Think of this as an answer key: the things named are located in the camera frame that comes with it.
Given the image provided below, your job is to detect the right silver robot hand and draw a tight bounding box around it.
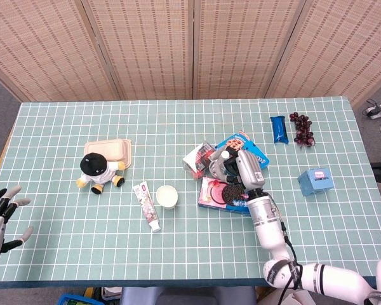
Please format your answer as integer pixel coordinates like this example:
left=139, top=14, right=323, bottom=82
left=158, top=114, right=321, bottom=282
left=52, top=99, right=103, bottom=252
left=208, top=149, right=267, bottom=192

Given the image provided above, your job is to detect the floral toothpaste tube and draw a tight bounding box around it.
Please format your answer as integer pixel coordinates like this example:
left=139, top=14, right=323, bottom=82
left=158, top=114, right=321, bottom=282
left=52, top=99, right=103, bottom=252
left=132, top=180, right=162, bottom=233

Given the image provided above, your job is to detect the blue chocolate chip cookie box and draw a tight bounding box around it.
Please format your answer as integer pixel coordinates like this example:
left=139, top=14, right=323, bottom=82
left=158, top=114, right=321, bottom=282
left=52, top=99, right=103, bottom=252
left=214, top=130, right=271, bottom=172

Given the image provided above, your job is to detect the clear plastic cup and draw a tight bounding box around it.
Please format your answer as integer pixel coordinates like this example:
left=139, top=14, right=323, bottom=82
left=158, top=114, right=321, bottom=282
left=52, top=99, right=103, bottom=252
left=212, top=170, right=233, bottom=184

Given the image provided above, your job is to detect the pink and blue Oreo box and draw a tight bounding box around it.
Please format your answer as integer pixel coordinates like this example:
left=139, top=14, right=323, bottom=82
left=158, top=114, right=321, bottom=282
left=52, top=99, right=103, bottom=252
left=197, top=175, right=253, bottom=217

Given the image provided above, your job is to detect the blue snack packet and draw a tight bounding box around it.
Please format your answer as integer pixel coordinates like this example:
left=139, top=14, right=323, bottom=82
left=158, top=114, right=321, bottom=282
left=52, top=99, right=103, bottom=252
left=269, top=115, right=290, bottom=144

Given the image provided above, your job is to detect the red and white snack pack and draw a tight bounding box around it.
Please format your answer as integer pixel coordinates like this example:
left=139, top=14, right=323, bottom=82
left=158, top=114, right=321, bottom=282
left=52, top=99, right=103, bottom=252
left=182, top=142, right=218, bottom=181

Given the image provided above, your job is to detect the light blue small carton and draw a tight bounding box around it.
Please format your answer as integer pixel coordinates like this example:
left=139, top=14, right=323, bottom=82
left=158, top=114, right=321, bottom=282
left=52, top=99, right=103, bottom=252
left=297, top=167, right=333, bottom=197

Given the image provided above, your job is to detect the dark red grape bunch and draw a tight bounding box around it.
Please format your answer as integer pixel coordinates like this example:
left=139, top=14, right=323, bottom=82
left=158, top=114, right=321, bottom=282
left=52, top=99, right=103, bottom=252
left=288, top=111, right=317, bottom=147

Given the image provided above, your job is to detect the white paper cup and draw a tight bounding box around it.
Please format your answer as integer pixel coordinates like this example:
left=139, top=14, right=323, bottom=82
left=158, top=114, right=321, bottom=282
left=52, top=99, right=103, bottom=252
left=155, top=185, right=179, bottom=210

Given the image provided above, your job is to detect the green checked tablecloth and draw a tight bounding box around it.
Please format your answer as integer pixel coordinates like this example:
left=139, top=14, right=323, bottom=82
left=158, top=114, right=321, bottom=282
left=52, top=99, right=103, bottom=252
left=0, top=97, right=381, bottom=288

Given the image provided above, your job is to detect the blue plastic crate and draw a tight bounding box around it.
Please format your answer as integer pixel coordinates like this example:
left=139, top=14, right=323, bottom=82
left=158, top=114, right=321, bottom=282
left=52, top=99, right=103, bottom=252
left=56, top=293, right=90, bottom=305

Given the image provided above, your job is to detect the black-headed plush doll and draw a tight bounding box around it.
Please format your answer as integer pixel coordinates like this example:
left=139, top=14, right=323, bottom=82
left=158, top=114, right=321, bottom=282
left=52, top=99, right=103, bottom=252
left=76, top=152, right=127, bottom=195

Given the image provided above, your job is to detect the beige plastic tray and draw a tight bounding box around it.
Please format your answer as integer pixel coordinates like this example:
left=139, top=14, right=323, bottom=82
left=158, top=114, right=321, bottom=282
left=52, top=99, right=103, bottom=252
left=83, top=138, right=134, bottom=169

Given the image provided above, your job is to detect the woven folding screen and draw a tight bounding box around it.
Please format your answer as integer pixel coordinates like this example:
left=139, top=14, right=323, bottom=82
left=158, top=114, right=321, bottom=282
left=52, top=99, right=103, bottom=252
left=0, top=0, right=381, bottom=106

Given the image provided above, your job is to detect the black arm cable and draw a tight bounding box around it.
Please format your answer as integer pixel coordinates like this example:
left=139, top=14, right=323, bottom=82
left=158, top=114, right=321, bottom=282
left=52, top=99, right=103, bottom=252
left=269, top=203, right=304, bottom=305

